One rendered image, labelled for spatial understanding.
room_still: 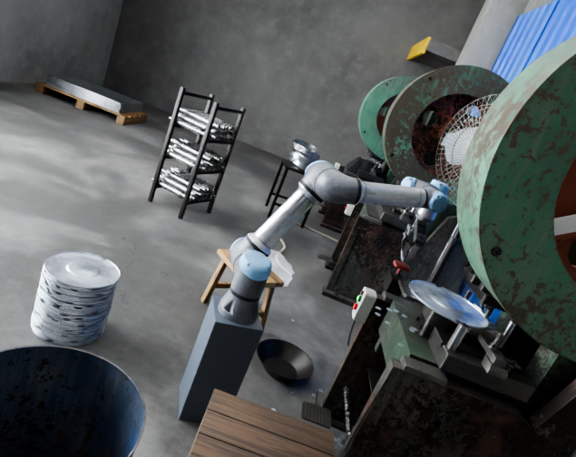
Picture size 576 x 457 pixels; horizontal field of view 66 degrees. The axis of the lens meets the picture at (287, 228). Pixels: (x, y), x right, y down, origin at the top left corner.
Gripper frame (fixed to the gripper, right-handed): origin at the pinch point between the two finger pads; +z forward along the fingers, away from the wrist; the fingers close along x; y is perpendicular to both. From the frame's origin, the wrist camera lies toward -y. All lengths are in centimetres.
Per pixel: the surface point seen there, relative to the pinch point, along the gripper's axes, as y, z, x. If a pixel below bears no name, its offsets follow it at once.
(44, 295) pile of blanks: -29, 59, 130
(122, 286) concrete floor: 28, 78, 119
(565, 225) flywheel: -78, -43, -5
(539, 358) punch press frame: -46, 2, -40
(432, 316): -37.9, 4.7, -5.6
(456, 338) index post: -52, 3, -10
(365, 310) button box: -12.8, 22.4, 9.3
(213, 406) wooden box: -72, 43, 53
